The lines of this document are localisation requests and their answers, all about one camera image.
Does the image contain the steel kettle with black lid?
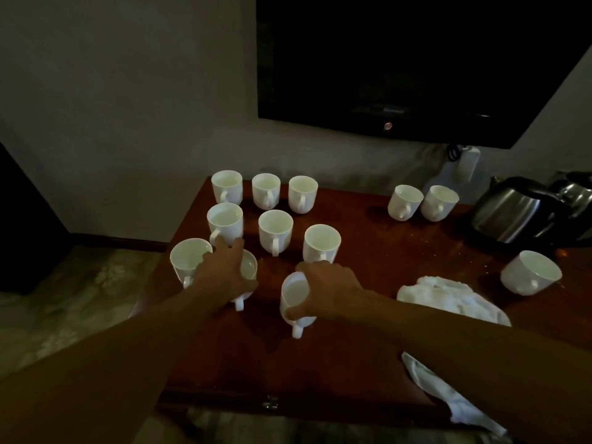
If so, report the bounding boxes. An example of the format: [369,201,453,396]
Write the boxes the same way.
[471,175,561,245]

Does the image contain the person's left hand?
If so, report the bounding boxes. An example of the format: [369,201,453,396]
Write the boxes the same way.
[192,236,259,315]

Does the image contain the dark red wooden table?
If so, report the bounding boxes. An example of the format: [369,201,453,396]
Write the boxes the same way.
[129,178,592,430]

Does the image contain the person's right hand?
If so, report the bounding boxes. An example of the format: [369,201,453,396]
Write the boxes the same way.
[285,261,366,322]

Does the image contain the black and steel kettle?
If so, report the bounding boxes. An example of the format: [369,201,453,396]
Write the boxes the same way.
[550,170,592,244]

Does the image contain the white ceramic cup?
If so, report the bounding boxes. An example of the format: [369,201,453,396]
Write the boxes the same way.
[303,224,342,264]
[500,250,563,297]
[279,271,318,339]
[229,248,258,313]
[258,209,295,257]
[387,184,425,222]
[419,185,460,223]
[207,202,244,248]

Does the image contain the dark wooden cabinet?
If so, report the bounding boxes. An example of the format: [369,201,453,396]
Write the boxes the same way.
[0,142,75,294]

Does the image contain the white cloth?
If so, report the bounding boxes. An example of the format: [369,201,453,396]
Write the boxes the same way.
[397,276,512,438]

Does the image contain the black wall television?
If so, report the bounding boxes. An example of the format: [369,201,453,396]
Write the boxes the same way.
[255,0,592,150]

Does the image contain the person's right forearm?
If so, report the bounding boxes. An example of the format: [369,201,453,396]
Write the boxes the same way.
[347,290,592,444]

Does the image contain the person's left forearm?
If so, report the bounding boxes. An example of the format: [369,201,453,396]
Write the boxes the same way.
[0,281,228,444]

